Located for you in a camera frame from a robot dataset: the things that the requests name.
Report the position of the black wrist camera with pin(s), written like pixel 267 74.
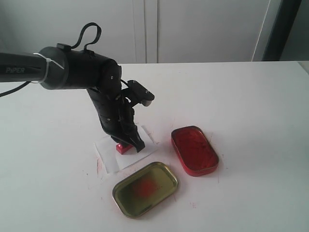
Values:
pixel 137 94

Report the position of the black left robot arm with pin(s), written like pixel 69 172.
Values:
pixel 56 68

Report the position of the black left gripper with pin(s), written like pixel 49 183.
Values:
pixel 116 117

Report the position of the white paper sheet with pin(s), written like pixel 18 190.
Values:
pixel 111 161

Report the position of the red ink pad tin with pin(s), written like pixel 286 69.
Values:
pixel 194 151

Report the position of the red rubber stamp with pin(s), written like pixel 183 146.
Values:
pixel 122 149

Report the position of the white zip tie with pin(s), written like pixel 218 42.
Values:
pixel 48 67

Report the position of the gold tin lid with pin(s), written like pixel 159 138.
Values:
pixel 145 189

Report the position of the white cabinet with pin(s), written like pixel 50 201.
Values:
pixel 144 31

